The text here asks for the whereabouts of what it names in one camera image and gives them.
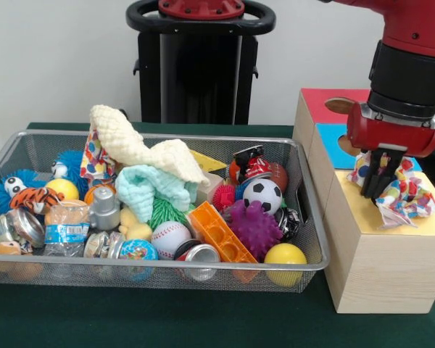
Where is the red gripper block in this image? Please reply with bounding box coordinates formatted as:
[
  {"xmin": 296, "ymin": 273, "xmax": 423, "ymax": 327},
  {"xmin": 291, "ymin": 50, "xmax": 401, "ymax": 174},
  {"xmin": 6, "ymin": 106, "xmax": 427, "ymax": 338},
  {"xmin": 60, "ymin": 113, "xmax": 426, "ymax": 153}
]
[{"xmin": 346, "ymin": 101, "xmax": 435, "ymax": 201}]

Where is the silver mesh bin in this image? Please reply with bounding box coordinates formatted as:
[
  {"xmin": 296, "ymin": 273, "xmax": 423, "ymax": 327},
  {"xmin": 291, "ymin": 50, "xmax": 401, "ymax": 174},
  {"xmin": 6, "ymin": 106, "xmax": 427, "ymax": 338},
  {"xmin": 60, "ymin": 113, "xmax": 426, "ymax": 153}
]
[{"xmin": 0, "ymin": 129, "xmax": 331, "ymax": 294}]

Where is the dark green tablecloth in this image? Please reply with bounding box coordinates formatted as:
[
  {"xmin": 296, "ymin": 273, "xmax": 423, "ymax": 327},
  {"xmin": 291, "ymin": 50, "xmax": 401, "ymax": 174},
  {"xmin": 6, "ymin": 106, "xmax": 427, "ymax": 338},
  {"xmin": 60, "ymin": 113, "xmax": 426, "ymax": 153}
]
[{"xmin": 0, "ymin": 122, "xmax": 435, "ymax": 348}]

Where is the purple spiky ball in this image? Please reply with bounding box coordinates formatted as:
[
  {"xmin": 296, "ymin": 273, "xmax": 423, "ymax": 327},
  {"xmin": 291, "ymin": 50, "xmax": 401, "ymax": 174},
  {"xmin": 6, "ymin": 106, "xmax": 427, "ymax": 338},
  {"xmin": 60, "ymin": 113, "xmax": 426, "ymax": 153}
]
[{"xmin": 226, "ymin": 199, "xmax": 284, "ymax": 262}]

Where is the brown toy football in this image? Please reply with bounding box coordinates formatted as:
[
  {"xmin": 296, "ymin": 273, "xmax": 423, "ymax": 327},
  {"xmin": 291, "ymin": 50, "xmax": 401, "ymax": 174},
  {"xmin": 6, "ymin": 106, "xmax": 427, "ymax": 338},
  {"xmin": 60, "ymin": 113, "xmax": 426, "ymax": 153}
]
[{"xmin": 268, "ymin": 162, "xmax": 289, "ymax": 194}]

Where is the orange plastic building block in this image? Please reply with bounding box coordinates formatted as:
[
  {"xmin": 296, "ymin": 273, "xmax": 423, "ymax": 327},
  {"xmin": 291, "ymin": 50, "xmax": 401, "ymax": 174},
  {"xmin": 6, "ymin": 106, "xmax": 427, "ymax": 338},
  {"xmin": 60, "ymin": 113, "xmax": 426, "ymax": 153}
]
[{"xmin": 187, "ymin": 202, "xmax": 259, "ymax": 265}]

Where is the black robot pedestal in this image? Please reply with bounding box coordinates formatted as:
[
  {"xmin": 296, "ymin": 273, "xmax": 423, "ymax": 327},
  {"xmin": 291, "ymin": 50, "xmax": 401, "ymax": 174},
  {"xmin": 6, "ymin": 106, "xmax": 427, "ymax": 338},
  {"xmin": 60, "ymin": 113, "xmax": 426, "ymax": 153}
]
[{"xmin": 125, "ymin": 0, "xmax": 277, "ymax": 125}]

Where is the black and white soccer ball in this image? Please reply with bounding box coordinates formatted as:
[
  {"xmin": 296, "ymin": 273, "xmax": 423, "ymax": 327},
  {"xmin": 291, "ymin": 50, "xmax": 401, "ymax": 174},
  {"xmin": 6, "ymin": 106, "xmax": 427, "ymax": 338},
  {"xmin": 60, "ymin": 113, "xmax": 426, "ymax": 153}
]
[{"xmin": 242, "ymin": 178, "xmax": 283, "ymax": 215}]

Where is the wooden three-hole sorting box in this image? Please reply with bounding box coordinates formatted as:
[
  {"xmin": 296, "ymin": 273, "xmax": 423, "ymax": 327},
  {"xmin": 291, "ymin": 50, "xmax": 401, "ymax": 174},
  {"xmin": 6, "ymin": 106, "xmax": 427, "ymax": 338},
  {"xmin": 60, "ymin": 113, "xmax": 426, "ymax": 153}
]
[{"xmin": 292, "ymin": 88, "xmax": 435, "ymax": 315}]

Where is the orange striped tiger plush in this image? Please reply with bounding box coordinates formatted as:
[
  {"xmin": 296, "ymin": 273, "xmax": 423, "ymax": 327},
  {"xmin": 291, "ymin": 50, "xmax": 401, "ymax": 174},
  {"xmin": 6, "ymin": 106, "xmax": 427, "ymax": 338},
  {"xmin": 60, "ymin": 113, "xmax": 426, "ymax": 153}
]
[{"xmin": 9, "ymin": 186, "xmax": 65, "ymax": 215}]

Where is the dotted paper napkin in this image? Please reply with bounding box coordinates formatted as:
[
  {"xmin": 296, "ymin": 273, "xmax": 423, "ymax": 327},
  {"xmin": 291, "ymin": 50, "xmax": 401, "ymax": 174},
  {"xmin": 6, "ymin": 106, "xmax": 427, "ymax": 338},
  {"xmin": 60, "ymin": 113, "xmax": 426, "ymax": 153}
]
[
  {"xmin": 80, "ymin": 128, "xmax": 117, "ymax": 181},
  {"xmin": 347, "ymin": 151, "xmax": 435, "ymax": 231}
]

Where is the white baseball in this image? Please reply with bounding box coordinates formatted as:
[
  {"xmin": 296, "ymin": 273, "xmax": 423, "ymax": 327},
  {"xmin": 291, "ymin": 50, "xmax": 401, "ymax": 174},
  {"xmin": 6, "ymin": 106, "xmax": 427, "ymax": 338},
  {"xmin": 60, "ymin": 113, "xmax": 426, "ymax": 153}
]
[{"xmin": 151, "ymin": 220, "xmax": 193, "ymax": 261}]

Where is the smooth yellow ball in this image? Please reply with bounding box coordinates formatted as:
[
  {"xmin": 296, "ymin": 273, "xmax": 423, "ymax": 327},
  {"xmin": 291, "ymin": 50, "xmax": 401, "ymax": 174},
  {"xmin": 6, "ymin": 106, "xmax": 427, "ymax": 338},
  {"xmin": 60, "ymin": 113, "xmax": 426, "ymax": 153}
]
[{"xmin": 263, "ymin": 242, "xmax": 308, "ymax": 287}]

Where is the cream knitted cloth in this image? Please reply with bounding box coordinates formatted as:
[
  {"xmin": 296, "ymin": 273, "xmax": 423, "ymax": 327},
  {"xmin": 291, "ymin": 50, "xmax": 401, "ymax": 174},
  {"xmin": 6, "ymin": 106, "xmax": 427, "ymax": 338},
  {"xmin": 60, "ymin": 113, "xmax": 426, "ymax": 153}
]
[{"xmin": 90, "ymin": 104, "xmax": 212, "ymax": 186}]

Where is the mint green cloth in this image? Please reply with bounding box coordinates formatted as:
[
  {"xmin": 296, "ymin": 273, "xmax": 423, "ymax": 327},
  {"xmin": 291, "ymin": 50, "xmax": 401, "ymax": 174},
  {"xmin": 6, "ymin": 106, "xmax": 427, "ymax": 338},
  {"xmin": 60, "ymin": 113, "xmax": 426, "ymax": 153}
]
[{"xmin": 115, "ymin": 165, "xmax": 200, "ymax": 222}]

